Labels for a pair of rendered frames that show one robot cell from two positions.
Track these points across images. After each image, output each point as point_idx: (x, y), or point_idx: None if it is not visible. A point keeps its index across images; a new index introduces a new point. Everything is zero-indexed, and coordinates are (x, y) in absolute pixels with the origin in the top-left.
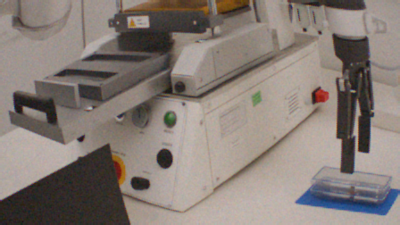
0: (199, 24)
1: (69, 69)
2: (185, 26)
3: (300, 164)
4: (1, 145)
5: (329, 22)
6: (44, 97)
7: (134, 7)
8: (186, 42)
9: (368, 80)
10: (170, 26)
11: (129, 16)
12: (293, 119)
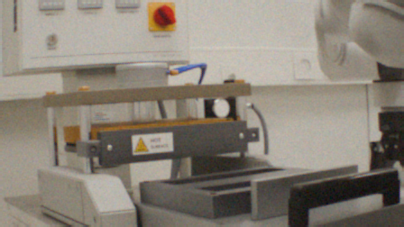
0: (247, 138)
1: (203, 187)
2: (228, 143)
3: None
4: None
5: (400, 97)
6: (382, 168)
7: (110, 126)
8: None
9: (381, 159)
10: (206, 146)
11: (135, 134)
12: None
